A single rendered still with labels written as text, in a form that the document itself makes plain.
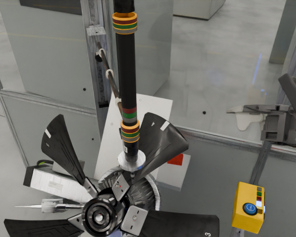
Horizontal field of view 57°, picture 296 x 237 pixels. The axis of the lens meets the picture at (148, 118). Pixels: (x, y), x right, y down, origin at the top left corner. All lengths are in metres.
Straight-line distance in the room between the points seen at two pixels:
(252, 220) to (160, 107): 0.54
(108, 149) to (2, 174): 1.89
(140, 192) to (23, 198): 1.77
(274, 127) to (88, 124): 1.31
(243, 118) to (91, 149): 1.39
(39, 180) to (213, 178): 1.00
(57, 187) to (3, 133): 2.33
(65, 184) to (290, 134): 0.81
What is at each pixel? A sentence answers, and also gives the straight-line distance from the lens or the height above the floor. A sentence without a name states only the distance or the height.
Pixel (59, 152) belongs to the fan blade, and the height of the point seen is 1.30.
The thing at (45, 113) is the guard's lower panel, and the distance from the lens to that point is 1.93.
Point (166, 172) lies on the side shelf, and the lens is 1.47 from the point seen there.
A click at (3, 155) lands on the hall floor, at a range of 3.13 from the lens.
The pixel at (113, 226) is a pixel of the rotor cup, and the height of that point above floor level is 1.22.
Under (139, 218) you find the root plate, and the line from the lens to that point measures 0.92.
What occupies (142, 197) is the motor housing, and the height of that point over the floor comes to 1.16.
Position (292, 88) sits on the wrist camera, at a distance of 0.67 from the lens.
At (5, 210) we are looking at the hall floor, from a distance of 2.64.
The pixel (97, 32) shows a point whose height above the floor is 1.57.
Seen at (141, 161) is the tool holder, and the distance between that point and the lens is 0.69.
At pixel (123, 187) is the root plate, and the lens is 0.89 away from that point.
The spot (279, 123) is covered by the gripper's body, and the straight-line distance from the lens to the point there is 0.64.
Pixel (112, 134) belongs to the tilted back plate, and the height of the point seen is 1.22.
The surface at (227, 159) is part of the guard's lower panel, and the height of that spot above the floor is 0.86.
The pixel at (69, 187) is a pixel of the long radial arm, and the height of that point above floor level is 1.12.
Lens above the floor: 1.96
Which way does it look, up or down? 37 degrees down
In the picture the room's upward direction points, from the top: straight up
